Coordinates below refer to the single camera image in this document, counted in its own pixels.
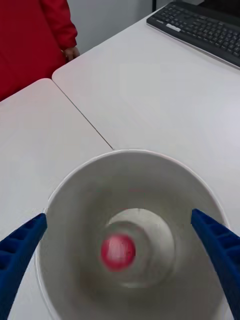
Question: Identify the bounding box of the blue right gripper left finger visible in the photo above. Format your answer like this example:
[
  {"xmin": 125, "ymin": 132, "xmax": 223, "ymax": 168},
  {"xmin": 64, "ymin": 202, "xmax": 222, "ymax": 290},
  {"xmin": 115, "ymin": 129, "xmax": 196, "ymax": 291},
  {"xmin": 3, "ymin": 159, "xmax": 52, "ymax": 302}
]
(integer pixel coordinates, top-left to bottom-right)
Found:
[{"xmin": 0, "ymin": 212, "xmax": 48, "ymax": 320}]

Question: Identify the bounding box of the grey plastic waste bin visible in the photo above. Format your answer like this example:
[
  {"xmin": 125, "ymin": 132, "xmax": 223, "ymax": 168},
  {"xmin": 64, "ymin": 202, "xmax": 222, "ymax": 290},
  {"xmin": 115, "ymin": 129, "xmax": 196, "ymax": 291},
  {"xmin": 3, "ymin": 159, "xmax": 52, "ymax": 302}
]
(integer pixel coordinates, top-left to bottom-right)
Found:
[{"xmin": 34, "ymin": 149, "xmax": 231, "ymax": 320}]

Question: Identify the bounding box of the black computer keyboard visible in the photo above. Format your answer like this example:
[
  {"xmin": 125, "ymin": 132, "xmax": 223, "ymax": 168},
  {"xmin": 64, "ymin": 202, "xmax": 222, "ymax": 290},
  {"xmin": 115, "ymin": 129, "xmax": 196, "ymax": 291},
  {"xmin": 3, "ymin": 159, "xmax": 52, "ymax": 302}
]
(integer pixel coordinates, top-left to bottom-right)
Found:
[{"xmin": 146, "ymin": 0, "xmax": 240, "ymax": 71}]

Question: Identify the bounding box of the clear bottle with red cap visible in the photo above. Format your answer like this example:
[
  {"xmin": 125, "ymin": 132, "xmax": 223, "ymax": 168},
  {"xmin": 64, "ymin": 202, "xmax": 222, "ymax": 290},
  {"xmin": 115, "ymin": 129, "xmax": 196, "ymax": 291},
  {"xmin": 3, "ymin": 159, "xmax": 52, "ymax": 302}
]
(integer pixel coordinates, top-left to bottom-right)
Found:
[{"xmin": 98, "ymin": 221, "xmax": 157, "ymax": 289}]

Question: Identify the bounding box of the person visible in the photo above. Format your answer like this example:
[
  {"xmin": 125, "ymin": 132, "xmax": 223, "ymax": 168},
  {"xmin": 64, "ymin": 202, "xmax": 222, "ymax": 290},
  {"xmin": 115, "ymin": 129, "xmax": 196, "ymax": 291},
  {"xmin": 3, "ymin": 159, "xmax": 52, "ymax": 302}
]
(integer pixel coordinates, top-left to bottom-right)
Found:
[{"xmin": 0, "ymin": 0, "xmax": 79, "ymax": 102}]

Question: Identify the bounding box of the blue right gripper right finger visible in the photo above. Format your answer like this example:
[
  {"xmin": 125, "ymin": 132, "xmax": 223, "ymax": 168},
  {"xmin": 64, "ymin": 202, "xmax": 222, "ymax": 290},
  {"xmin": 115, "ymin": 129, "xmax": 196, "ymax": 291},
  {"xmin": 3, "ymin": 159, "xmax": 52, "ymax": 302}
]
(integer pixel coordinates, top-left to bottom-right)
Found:
[{"xmin": 190, "ymin": 208, "xmax": 240, "ymax": 320}]

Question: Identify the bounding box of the person's hand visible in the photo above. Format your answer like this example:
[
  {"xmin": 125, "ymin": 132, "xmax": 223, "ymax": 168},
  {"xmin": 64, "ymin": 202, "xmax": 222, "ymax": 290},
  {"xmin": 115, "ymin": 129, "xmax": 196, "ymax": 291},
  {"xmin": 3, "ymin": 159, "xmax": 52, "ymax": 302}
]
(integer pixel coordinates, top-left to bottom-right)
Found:
[{"xmin": 61, "ymin": 45, "xmax": 81, "ymax": 61}]

